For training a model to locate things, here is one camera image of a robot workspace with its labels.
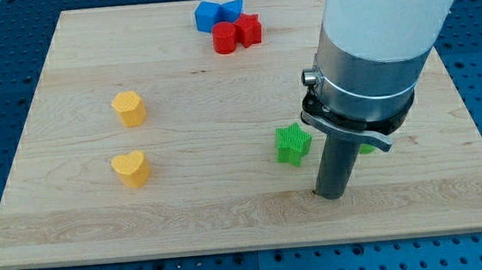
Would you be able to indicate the green circle block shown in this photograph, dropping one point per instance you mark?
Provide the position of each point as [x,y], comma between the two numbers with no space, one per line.
[366,149]

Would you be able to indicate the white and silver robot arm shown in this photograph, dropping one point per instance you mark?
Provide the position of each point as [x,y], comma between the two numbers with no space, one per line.
[370,55]

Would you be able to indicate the wooden board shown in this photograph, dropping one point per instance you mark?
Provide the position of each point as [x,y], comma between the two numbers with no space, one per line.
[215,184]

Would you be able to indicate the green star block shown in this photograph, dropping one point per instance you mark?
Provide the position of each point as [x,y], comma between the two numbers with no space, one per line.
[292,144]

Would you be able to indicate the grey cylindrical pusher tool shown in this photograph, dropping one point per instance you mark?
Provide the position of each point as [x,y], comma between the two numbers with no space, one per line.
[337,162]

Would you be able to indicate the red cylinder block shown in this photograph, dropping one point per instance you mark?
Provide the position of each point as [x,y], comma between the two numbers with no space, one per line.
[224,39]

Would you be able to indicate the red star block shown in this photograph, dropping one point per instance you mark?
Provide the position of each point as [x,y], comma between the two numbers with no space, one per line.
[248,30]

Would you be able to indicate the yellow hexagon block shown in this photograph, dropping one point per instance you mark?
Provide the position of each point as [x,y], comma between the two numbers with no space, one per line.
[129,108]

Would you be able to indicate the yellow heart block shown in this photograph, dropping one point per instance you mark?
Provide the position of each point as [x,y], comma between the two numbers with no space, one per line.
[133,169]

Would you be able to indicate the blue triangle block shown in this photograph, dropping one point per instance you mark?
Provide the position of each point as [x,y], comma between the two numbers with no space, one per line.
[230,11]

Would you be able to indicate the blue cube block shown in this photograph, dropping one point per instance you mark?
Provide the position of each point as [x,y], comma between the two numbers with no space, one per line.
[207,15]

